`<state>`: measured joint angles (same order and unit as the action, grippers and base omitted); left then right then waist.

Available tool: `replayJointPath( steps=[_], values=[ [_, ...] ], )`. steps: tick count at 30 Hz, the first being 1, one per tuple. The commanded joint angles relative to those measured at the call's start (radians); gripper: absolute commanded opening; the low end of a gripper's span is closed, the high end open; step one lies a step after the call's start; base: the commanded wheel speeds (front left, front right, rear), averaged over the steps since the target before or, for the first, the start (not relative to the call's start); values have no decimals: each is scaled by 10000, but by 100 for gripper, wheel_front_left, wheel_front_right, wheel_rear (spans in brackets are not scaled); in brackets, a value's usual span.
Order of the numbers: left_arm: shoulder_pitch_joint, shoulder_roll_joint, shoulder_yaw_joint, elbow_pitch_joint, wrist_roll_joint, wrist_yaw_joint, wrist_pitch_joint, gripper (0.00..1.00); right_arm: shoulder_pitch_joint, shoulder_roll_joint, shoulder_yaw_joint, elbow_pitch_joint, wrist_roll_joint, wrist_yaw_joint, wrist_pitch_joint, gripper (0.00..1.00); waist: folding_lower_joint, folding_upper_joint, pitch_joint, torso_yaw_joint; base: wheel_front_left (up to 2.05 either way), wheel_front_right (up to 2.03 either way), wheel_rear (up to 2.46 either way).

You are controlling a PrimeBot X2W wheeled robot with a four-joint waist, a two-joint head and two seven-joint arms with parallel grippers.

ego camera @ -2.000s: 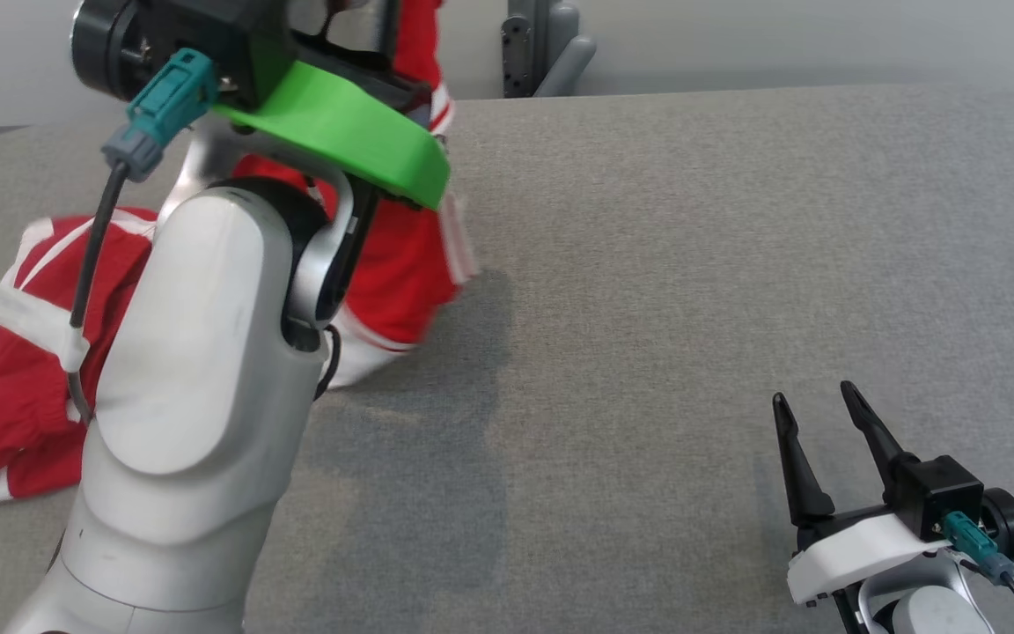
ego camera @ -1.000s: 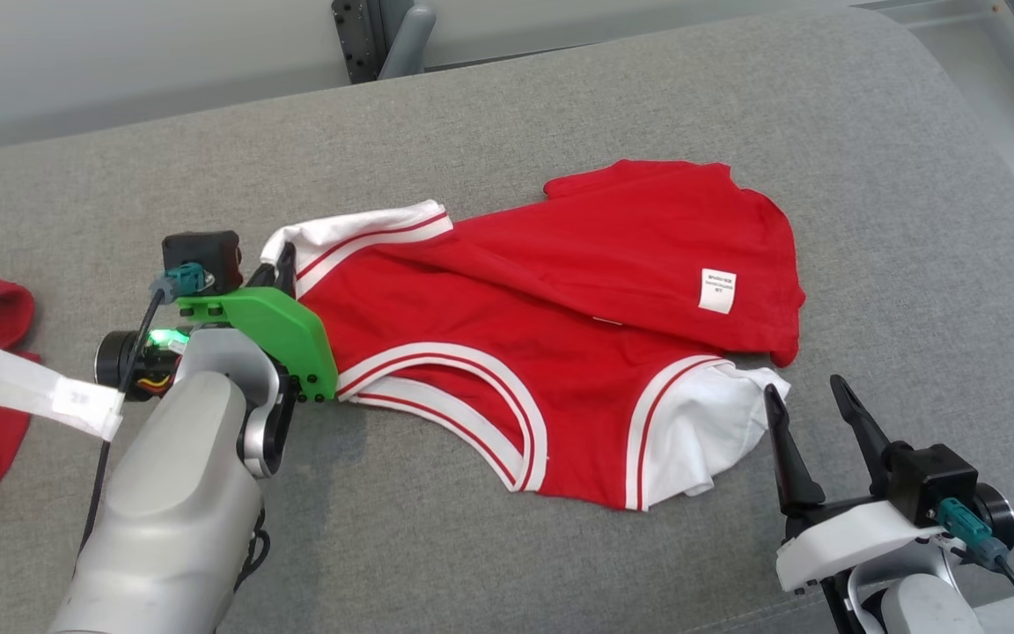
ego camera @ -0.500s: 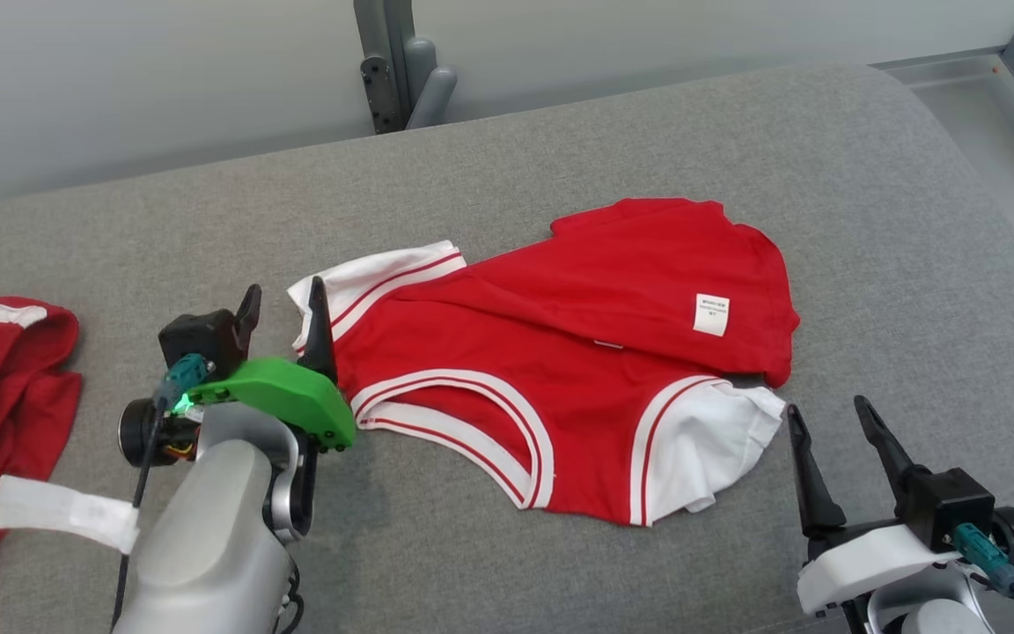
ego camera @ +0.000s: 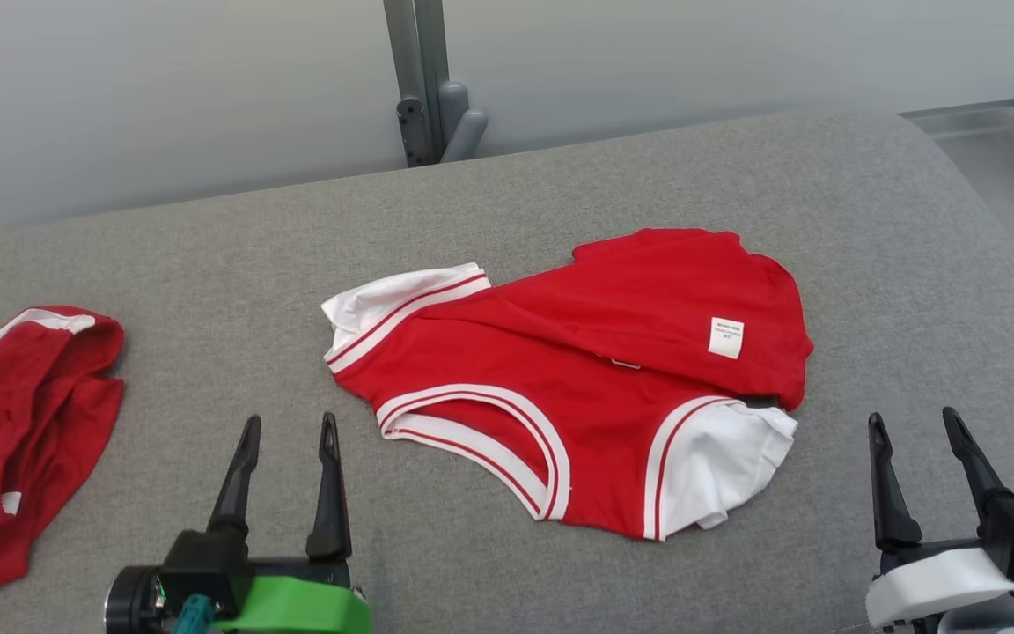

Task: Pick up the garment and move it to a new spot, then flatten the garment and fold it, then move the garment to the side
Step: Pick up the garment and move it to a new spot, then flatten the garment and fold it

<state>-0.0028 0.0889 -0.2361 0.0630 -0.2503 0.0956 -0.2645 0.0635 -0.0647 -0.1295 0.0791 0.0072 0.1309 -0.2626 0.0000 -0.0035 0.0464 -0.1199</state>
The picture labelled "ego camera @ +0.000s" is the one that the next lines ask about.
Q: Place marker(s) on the red T-shirt white sleeves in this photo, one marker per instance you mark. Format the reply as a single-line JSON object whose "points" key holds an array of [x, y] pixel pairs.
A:
{"points": [[507, 370]]}

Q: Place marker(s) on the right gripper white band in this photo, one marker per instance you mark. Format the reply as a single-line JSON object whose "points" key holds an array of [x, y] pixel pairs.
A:
{"points": [[938, 581]]}

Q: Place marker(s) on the grey metal post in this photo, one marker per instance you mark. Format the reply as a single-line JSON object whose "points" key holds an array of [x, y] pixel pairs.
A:
{"points": [[415, 53]]}

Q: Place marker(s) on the grey fabric sofa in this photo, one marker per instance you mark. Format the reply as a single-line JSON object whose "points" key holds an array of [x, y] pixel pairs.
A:
{"points": [[208, 264]]}

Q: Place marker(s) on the red shorts white stripes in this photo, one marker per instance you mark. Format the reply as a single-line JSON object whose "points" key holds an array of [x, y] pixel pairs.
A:
{"points": [[23, 414]]}

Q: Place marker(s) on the grey metal floor rail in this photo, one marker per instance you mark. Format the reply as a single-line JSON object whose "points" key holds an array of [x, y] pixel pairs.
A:
{"points": [[956, 116]]}

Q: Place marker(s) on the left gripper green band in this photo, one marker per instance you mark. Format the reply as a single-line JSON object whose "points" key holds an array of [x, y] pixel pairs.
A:
{"points": [[287, 603]]}

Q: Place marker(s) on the grey cylindrical hinge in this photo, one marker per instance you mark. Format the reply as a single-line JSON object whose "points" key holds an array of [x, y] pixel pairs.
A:
{"points": [[463, 123]]}

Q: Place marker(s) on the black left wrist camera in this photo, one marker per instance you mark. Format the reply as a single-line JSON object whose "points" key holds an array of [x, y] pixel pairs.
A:
{"points": [[130, 603]]}

